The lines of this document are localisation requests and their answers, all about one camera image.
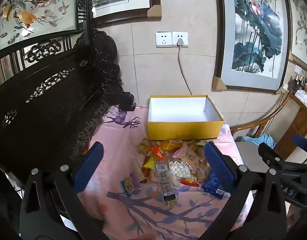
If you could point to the pink printed tablecloth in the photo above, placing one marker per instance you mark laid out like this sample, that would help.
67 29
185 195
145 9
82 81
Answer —
118 142

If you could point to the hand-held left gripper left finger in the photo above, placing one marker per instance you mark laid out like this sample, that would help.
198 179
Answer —
89 166

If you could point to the dark small bottles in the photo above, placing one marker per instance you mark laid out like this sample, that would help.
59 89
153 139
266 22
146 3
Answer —
297 81

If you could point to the blue cloth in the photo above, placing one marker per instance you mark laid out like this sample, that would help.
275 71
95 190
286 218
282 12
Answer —
264 140

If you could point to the yellow cardboard box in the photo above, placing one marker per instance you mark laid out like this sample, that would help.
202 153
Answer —
183 127

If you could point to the framed lotus painting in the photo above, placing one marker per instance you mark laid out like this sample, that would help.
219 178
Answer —
253 30

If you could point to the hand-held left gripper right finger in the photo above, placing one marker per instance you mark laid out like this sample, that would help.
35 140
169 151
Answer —
218 165

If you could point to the framed branch painting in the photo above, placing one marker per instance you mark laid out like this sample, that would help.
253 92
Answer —
302 25

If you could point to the wooden chair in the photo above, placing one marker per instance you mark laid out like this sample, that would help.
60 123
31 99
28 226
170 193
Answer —
251 155

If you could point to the white wall socket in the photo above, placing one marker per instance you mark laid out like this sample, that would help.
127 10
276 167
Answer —
164 39
179 35

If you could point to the dark carved wooden screen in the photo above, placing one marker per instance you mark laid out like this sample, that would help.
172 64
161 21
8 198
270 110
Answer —
43 110

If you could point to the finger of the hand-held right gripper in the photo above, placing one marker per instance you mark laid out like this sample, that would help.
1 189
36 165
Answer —
271 153
303 143

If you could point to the embroidered fish flower panel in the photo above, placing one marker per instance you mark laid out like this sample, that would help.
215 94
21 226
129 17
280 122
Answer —
36 12

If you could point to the cardboard corner protector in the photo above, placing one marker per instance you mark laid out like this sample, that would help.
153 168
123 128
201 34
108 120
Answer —
283 91
154 12
217 83

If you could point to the pile of snack packets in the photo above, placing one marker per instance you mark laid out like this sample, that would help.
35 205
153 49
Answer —
178 170

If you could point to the white power plug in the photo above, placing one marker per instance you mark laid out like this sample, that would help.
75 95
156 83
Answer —
181 42

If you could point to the wooden cabinet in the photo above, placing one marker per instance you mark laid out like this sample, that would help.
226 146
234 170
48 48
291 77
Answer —
293 125

